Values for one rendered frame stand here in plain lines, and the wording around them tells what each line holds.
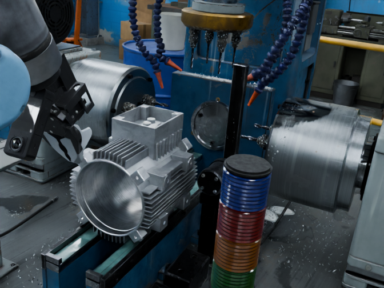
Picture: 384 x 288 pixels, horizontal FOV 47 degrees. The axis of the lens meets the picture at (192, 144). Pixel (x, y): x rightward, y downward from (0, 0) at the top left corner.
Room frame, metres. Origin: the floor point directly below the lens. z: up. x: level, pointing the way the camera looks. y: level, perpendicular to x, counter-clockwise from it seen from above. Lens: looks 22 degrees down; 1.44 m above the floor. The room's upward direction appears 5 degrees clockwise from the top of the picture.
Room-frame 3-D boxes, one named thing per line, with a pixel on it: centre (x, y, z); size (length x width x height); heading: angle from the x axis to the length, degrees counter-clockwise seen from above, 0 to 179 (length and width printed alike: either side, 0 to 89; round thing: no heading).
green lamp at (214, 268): (0.50, -0.07, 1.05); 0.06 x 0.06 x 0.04
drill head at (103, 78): (1.26, 0.30, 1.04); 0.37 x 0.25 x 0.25; 66
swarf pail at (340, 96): (5.24, -1.77, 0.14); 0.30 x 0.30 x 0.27
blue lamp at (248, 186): (0.50, -0.07, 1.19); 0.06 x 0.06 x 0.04
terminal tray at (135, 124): (0.87, 0.09, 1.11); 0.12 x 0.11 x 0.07; 156
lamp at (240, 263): (0.50, -0.07, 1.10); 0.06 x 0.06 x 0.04
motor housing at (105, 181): (0.83, 0.11, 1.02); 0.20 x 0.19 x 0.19; 156
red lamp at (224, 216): (0.50, -0.07, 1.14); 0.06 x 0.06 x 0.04
